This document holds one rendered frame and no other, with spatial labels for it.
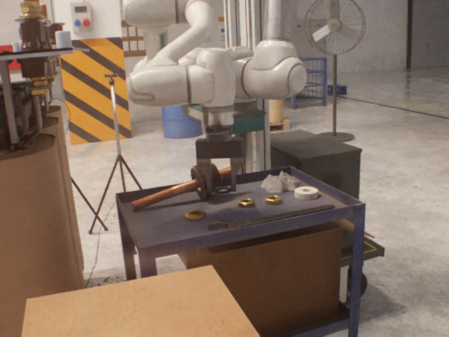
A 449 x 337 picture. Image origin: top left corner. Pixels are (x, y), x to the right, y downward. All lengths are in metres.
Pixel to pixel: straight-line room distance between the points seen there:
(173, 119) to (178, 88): 5.41
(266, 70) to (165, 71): 0.54
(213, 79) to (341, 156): 1.07
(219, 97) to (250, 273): 0.49
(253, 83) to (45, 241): 0.90
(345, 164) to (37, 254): 1.39
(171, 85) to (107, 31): 5.67
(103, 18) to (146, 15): 5.17
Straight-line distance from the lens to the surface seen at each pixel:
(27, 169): 1.38
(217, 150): 1.26
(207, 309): 0.80
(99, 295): 0.88
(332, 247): 1.37
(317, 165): 2.07
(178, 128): 6.60
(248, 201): 1.38
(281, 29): 1.70
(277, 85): 1.63
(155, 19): 1.69
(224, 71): 1.20
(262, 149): 2.03
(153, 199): 1.38
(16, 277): 1.49
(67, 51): 1.10
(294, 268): 1.33
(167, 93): 1.19
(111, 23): 6.85
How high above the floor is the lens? 1.36
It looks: 16 degrees down
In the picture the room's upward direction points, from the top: 3 degrees counter-clockwise
